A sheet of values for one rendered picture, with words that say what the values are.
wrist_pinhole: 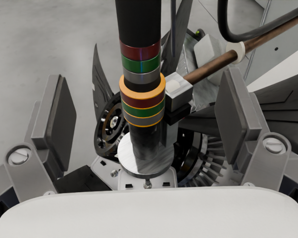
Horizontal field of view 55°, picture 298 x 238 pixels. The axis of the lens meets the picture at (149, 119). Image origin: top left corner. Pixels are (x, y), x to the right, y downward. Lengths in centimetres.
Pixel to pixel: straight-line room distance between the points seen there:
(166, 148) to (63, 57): 236
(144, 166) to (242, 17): 289
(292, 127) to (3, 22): 324
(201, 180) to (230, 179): 5
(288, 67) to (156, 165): 40
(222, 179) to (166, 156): 16
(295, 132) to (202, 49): 50
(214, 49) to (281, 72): 16
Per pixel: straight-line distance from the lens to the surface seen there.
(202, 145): 48
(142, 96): 25
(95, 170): 55
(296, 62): 65
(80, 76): 244
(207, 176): 48
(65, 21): 316
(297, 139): 25
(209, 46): 72
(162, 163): 34
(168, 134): 33
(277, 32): 41
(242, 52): 35
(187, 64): 69
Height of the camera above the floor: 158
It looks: 50 degrees down
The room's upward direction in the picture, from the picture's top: 2 degrees counter-clockwise
